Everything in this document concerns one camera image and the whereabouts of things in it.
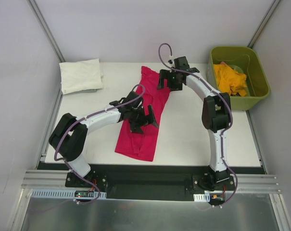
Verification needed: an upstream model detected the right white cable duct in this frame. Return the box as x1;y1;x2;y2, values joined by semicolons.
193;193;210;203

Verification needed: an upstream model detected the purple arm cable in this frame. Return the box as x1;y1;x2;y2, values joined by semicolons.
158;43;238;211
27;84;146;214

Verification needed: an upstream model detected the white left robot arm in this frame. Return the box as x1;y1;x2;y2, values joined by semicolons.
49;91;159;187

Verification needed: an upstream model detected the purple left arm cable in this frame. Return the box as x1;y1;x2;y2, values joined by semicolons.
27;84;146;214

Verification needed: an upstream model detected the aluminium extrusion rail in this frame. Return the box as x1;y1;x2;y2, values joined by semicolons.
21;169;69;190

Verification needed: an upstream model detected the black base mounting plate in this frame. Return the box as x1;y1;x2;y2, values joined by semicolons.
37;163;240;200

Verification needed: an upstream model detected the magenta t shirt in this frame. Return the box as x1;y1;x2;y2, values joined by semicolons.
115;66;170;162

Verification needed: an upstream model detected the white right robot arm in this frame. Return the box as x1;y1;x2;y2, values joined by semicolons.
157;56;233;191

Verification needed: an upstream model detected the folded white t shirt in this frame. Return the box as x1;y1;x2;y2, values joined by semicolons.
59;59;103;95

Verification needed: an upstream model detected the olive green plastic bin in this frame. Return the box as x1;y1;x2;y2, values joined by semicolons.
206;46;270;111

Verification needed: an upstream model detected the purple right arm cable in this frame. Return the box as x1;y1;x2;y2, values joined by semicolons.
158;43;238;211

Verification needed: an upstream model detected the left white cable duct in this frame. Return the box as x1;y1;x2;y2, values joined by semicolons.
32;189;107;200

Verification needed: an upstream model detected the yellow t shirt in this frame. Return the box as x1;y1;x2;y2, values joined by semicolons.
214;63;247;97

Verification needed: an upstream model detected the white cable duct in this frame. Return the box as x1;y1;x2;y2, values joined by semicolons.
193;193;210;203
32;189;107;200

